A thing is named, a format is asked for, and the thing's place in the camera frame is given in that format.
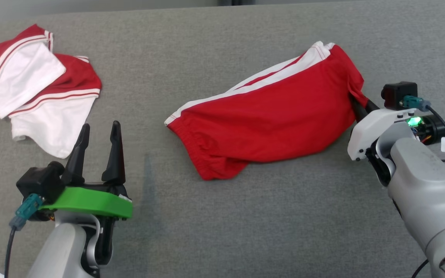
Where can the red and white jersey shirt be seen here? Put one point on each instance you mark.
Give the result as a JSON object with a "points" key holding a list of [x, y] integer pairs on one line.
{"points": [[25, 77]]}

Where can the grey partition frame post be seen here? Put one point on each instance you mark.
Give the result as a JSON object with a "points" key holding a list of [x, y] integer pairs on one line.
{"points": [[232, 2]]}

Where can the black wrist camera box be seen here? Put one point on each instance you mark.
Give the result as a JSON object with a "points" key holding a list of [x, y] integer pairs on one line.
{"points": [[396, 94], [39, 183]]}

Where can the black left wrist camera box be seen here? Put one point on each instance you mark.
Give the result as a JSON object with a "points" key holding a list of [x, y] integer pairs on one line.
{"points": [[39, 183]]}

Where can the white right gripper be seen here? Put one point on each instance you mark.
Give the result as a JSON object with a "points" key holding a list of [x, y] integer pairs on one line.
{"points": [[369, 129]]}

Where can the teal camera connector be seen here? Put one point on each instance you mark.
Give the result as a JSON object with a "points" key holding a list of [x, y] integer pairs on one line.
{"points": [[27, 210], [413, 103]]}

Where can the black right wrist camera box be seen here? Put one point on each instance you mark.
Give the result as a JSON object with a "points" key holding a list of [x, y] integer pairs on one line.
{"points": [[396, 94]]}

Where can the teal left camera connector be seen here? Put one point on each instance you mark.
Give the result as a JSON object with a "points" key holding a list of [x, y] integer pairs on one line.
{"points": [[27, 210]]}

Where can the teal right camera connector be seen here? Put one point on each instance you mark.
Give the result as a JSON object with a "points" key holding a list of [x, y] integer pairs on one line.
{"points": [[413, 103]]}

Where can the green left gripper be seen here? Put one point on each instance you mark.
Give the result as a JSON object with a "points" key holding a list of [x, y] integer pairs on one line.
{"points": [[91, 202]]}

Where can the red shorts white side stripe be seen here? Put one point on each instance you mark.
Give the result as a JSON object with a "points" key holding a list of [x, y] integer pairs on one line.
{"points": [[269, 119]]}

